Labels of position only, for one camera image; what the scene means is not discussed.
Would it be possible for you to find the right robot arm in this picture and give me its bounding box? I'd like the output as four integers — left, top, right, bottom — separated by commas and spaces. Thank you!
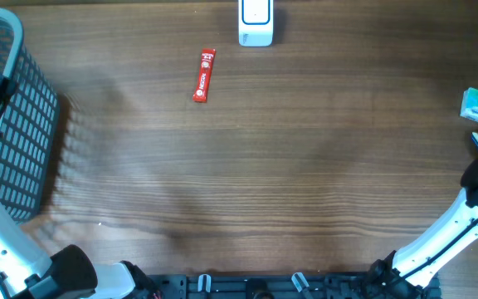
358, 158, 478, 299

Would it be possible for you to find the red coffee stick sachet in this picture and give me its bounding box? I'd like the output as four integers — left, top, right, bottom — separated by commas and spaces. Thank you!
193, 48, 217, 103

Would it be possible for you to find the right black cable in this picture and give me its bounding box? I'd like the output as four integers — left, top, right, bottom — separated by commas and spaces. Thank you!
400, 213, 478, 280

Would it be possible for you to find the teal white small box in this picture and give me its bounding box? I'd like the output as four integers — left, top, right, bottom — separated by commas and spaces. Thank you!
460, 87, 478, 122

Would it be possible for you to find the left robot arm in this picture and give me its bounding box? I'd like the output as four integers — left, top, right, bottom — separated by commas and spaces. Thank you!
0, 65, 163, 298

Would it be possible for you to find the white barcode scanner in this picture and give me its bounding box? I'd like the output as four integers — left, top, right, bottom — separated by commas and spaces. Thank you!
238, 0, 274, 47

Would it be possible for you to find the grey plastic shopping basket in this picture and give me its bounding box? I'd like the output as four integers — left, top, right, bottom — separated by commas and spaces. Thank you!
0, 8, 60, 224

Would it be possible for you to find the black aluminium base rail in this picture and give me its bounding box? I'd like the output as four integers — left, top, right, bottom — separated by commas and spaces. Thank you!
149, 272, 365, 299

